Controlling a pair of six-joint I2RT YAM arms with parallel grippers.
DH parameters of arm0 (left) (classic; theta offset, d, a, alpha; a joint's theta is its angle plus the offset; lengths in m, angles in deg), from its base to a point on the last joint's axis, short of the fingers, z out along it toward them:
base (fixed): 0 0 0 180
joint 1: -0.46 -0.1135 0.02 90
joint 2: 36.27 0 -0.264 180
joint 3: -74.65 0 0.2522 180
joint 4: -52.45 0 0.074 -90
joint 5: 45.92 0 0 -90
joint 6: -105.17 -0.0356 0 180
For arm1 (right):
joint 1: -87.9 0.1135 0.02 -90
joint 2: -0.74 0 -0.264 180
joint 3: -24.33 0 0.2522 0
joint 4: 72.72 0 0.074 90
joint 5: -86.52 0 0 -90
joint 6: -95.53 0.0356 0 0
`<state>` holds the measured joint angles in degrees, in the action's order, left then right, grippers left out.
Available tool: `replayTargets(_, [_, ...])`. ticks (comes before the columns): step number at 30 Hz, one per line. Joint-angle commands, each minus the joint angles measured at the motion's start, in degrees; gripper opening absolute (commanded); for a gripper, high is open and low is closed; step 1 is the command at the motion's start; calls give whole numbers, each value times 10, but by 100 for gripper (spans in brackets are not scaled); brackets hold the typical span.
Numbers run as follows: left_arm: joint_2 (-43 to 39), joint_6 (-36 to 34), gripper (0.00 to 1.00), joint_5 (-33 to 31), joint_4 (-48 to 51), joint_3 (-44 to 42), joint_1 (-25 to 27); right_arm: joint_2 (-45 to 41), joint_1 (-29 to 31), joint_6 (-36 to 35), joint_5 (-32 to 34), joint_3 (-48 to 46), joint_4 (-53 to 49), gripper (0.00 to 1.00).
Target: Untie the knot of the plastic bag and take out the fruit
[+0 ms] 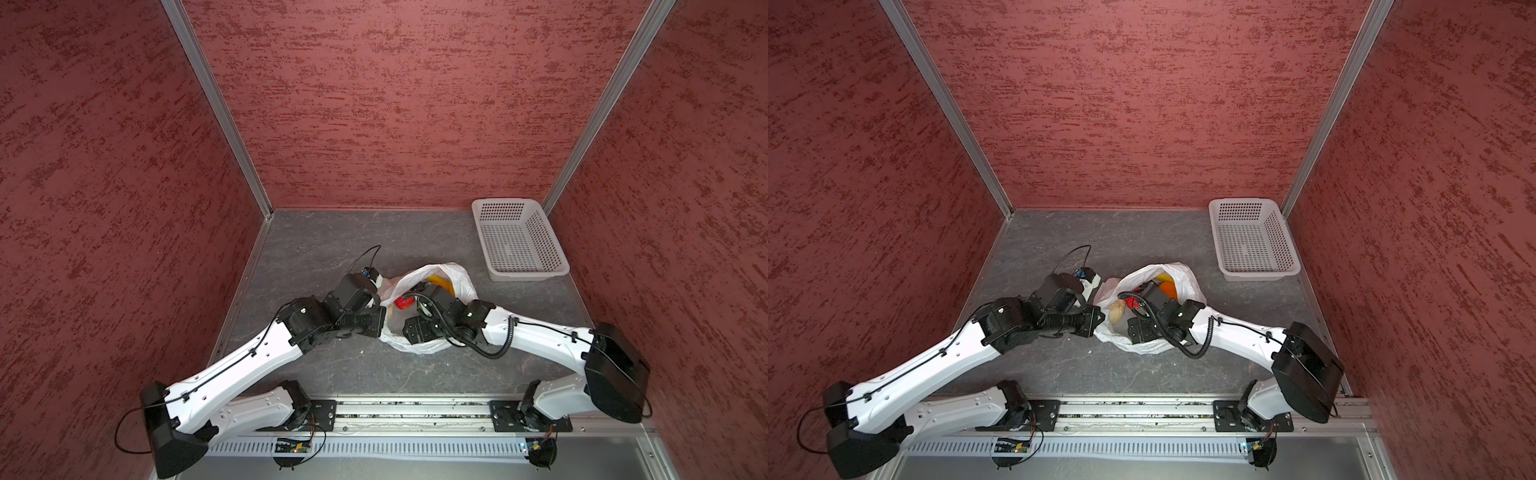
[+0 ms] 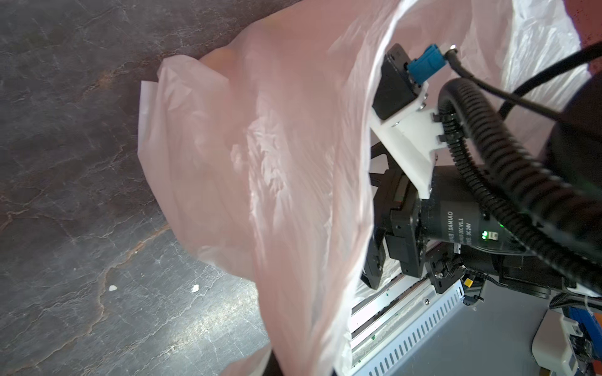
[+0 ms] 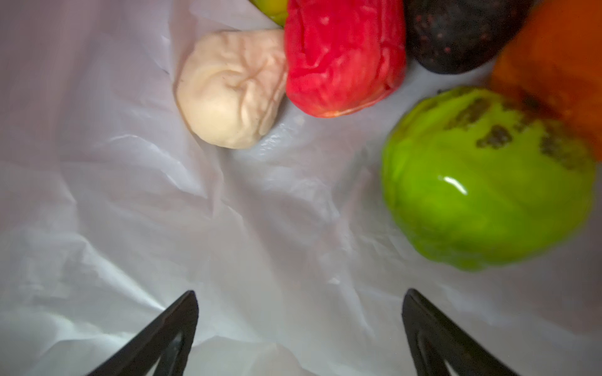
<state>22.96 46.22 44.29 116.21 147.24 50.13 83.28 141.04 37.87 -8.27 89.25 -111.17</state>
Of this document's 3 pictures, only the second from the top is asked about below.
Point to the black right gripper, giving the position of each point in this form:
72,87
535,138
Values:
446,236

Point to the white plastic bag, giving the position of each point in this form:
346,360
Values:
258,153

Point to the aluminium front mounting rail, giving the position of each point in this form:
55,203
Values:
371,314

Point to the white slotted cable duct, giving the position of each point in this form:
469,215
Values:
404,331

